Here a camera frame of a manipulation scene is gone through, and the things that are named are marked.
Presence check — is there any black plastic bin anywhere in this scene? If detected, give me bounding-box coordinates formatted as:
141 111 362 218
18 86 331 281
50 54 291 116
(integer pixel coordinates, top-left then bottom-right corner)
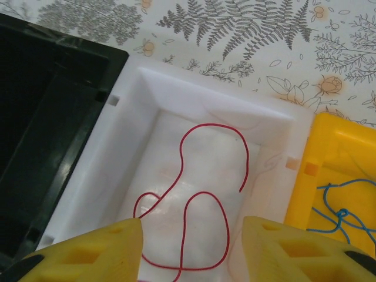
0 13 130 265

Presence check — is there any thin blue cable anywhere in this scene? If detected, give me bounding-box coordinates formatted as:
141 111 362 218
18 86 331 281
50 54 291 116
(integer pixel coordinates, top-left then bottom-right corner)
307 177 376 246

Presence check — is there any yellow plastic bin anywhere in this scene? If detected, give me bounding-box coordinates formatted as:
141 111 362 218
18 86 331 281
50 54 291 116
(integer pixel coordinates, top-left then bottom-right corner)
283 112 376 257

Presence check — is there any white plastic bin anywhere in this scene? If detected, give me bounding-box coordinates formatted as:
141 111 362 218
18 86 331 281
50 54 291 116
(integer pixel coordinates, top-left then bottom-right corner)
38 52 314 282

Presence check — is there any thin red cable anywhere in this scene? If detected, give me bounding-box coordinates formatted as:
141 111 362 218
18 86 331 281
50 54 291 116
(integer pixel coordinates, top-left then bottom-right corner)
133 123 250 282

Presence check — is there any floral tablecloth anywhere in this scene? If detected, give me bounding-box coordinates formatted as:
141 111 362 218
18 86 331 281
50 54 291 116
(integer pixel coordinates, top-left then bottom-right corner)
0 0 376 127

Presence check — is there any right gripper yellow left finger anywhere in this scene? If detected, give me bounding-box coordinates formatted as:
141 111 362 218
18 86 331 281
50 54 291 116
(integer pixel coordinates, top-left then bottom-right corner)
16 219 146 282

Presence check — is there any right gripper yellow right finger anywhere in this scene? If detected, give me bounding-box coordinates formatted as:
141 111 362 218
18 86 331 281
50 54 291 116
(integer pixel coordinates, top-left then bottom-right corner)
239 216 376 282

